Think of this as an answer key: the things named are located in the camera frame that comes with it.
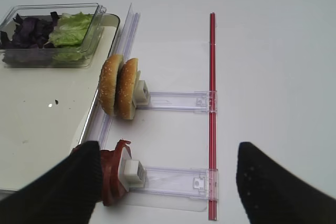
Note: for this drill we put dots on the white bun pusher block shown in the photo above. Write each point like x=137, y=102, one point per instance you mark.
x=141, y=95

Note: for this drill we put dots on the white meat pusher block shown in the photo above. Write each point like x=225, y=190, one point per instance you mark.
x=131, y=173

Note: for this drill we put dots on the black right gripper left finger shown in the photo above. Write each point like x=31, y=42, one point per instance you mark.
x=65, y=194

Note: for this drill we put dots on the stacked brown meat patties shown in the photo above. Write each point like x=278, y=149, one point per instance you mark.
x=112, y=188

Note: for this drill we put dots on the sesame bun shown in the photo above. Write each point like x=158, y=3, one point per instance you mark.
x=108, y=83
x=125, y=107

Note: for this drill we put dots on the clear plastic salad container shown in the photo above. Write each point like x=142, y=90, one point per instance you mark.
x=50, y=56

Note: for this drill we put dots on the front red meat slice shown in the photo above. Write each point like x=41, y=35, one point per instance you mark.
x=76, y=148

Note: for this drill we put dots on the white metal tray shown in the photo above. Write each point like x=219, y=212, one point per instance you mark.
x=45, y=111

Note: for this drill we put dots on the clear meat pusher track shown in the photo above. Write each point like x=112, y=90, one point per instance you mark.
x=193, y=183

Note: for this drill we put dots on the rear sesame bun top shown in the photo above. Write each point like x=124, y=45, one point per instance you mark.
x=125, y=107

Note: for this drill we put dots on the front sesame bun top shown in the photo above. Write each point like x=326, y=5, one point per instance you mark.
x=108, y=83

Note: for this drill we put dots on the right red strip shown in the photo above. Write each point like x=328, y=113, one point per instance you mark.
x=212, y=133

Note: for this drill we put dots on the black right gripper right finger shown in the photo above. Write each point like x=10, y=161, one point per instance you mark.
x=271, y=194

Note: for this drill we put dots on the clear bun pusher track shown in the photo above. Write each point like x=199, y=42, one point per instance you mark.
x=198, y=101

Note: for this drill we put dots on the green lettuce leaves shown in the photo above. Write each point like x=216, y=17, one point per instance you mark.
x=70, y=29

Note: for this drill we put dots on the purple cabbage leaves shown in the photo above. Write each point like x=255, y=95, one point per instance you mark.
x=30, y=32

